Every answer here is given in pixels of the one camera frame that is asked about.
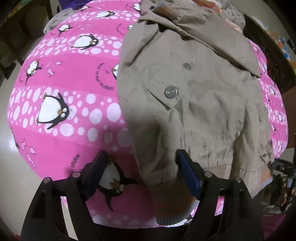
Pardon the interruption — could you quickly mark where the khaki jacket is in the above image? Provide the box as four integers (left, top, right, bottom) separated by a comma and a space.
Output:
117, 1, 274, 225

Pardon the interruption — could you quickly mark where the pink penguin blanket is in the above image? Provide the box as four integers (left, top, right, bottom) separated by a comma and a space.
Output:
7, 1, 288, 228

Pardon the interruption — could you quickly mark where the dark carved wooden headboard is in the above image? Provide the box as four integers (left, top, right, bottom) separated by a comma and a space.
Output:
243, 15, 295, 93

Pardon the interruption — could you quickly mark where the peach fringed towel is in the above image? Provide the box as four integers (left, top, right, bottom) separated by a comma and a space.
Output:
193, 0, 243, 33

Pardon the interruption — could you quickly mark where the purple tote bag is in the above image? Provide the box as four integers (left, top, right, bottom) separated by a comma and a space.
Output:
59, 0, 92, 10

